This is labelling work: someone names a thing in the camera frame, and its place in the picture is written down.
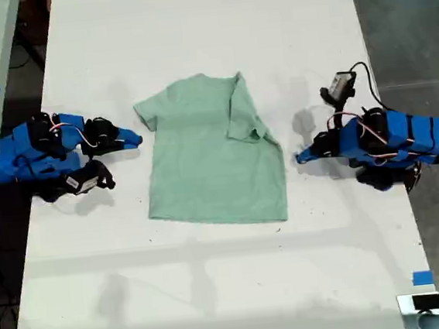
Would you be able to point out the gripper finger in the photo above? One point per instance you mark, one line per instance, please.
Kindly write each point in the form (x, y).
(310, 158)
(130, 143)
(127, 134)
(310, 150)

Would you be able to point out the pale green T-shirt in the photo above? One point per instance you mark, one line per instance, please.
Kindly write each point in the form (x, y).
(212, 165)

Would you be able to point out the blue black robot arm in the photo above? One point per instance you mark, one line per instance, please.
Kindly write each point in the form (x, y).
(26, 136)
(415, 134)

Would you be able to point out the short blue tape strip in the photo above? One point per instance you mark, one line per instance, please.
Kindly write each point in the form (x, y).
(423, 278)

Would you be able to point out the silver metal plate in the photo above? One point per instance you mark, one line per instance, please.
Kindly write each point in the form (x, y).
(404, 306)

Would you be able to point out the small black box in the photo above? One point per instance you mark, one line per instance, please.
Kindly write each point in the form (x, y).
(431, 302)

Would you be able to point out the short black camera stalk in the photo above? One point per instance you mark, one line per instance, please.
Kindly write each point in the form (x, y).
(339, 109)

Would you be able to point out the black camera box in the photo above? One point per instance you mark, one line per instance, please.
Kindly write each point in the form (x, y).
(85, 181)
(342, 82)

